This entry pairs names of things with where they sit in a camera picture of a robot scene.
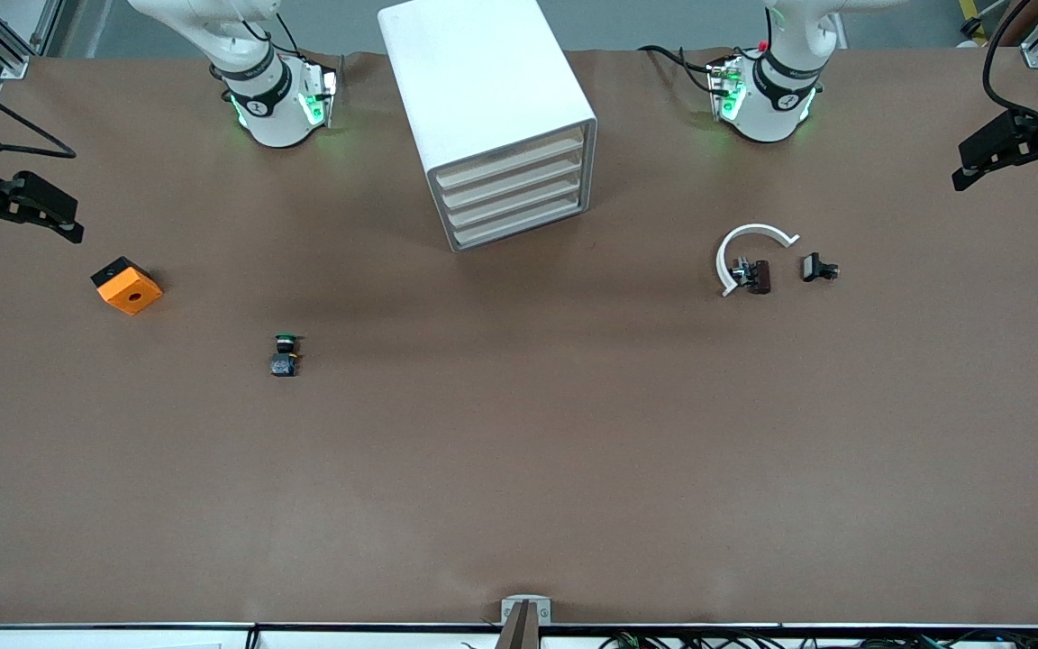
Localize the white plastic drawer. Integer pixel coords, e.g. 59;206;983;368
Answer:
441;151;587;210
435;129;586;190
451;194;588;250
446;173;587;230

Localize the black arm base cable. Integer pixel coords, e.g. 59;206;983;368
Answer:
638;43;727;96

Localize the white table edge rail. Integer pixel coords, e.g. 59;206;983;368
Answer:
0;621;1038;649

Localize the green push button blue block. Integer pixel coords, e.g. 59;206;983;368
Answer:
270;334;305;379

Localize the white drawer cabinet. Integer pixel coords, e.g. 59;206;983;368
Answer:
378;0;598;254

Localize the orange box with hole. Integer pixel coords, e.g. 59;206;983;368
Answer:
90;256;164;316

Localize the brown small electrical component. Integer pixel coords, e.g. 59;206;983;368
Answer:
731;258;772;295

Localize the white curved plastic piece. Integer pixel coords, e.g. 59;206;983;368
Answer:
715;223;800;298

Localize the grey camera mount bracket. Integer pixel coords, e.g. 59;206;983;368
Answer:
500;595;553;649

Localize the black cable bundle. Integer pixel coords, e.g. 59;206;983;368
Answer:
598;630;1038;649

